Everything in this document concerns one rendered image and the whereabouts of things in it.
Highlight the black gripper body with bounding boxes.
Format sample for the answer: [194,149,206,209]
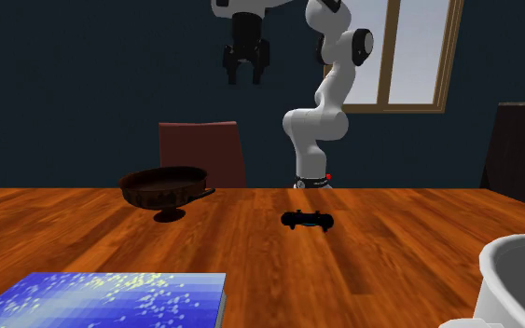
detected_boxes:
[231,11,265,63]

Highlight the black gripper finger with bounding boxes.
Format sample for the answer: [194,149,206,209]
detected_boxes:
[222,43,241,87]
[251,38,271,87]

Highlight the wooden framed window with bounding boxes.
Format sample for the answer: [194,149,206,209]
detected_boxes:
[323,0,466,116]

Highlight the black game controller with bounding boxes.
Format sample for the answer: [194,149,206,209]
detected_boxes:
[280,209,336,233]

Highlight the blue speckled book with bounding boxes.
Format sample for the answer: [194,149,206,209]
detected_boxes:
[0,271,228,328]

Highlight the dark brown cabinet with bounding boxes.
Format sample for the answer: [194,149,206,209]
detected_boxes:
[478,101,525,213]

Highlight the white round pot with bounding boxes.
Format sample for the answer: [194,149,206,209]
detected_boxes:
[437,224,525,328]

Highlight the brown footed bowl with handles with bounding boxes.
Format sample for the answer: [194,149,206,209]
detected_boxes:
[117,165,216,224]

